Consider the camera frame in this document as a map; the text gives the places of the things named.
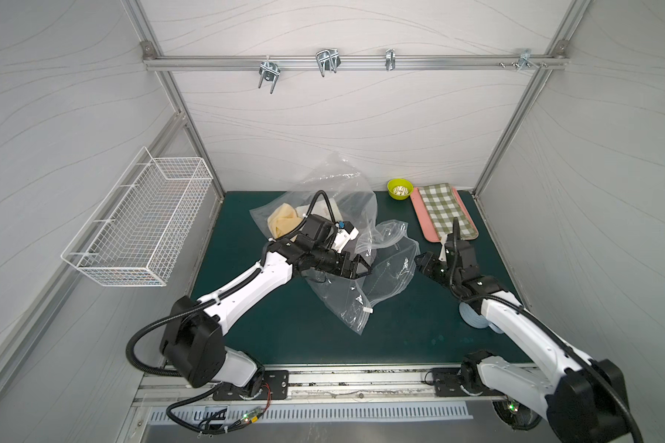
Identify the yellow towel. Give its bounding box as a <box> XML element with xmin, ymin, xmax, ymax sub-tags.
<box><xmin>267</xmin><ymin>203</ymin><xmax>307</xmax><ymax>239</ymax></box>

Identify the clear plastic vacuum bag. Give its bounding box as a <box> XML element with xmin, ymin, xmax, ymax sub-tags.
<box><xmin>249</xmin><ymin>153</ymin><xmax>419</xmax><ymax>334</ymax></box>

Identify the white patterned towel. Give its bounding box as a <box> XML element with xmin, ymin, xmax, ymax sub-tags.
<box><xmin>312</xmin><ymin>198</ymin><xmax>344</xmax><ymax>222</ymax></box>

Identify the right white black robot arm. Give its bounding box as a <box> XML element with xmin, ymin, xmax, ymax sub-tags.
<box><xmin>415</xmin><ymin>238</ymin><xmax>643</xmax><ymax>442</ymax></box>

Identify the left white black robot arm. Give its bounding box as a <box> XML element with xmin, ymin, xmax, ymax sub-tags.
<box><xmin>161</xmin><ymin>214</ymin><xmax>371</xmax><ymax>391</ymax></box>

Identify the pink tray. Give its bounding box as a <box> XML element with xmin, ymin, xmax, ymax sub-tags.
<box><xmin>409</xmin><ymin>186</ymin><xmax>480</xmax><ymax>244</ymax></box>

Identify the light blue mug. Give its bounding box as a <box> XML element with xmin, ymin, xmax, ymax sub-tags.
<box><xmin>458</xmin><ymin>303</ymin><xmax>504</xmax><ymax>334</ymax></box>

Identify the green checkered cloth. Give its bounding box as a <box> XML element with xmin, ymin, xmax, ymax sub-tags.
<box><xmin>419</xmin><ymin>183</ymin><xmax>478</xmax><ymax>240</ymax></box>

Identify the green small bowl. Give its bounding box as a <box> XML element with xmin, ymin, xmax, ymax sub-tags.
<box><xmin>387</xmin><ymin>178</ymin><xmax>414</xmax><ymax>201</ymax></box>

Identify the metal hook clamp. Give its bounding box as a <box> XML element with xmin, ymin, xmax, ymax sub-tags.
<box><xmin>315</xmin><ymin>48</ymin><xmax>341</xmax><ymax>78</ymax></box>
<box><xmin>385</xmin><ymin>49</ymin><xmax>396</xmax><ymax>72</ymax></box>
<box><xmin>258</xmin><ymin>60</ymin><xmax>281</xmax><ymax>94</ymax></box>
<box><xmin>498</xmin><ymin>50</ymin><xmax>549</xmax><ymax>72</ymax></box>

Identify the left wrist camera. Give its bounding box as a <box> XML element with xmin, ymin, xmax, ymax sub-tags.
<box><xmin>332</xmin><ymin>221</ymin><xmax>359</xmax><ymax>253</ymax></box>

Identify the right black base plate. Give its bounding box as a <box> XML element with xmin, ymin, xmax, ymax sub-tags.
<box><xmin>430</xmin><ymin>367</ymin><xmax>469</xmax><ymax>398</ymax></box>

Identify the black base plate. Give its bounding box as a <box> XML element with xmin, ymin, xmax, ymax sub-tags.
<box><xmin>430</xmin><ymin>367</ymin><xmax>469</xmax><ymax>398</ymax></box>
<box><xmin>212</xmin><ymin>369</ymin><xmax>289</xmax><ymax>401</ymax></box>

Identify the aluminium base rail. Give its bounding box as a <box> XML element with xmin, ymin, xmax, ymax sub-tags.
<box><xmin>131</xmin><ymin>362</ymin><xmax>589</xmax><ymax>409</ymax></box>

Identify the white vented cable duct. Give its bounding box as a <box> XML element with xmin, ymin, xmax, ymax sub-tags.
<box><xmin>173</xmin><ymin>402</ymin><xmax>473</xmax><ymax>426</ymax></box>

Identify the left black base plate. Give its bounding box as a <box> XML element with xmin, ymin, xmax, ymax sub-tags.
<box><xmin>212</xmin><ymin>369</ymin><xmax>289</xmax><ymax>401</ymax></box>

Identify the right black corrugated cable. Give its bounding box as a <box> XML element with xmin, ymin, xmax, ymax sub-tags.
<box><xmin>448</xmin><ymin>217</ymin><xmax>645</xmax><ymax>443</ymax></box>

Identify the white wire basket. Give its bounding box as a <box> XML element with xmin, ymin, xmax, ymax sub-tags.
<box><xmin>61</xmin><ymin>147</ymin><xmax>212</xmax><ymax>287</ymax></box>

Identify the aluminium cross rail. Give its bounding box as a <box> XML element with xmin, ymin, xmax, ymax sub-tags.
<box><xmin>143</xmin><ymin>53</ymin><xmax>570</xmax><ymax>72</ymax></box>

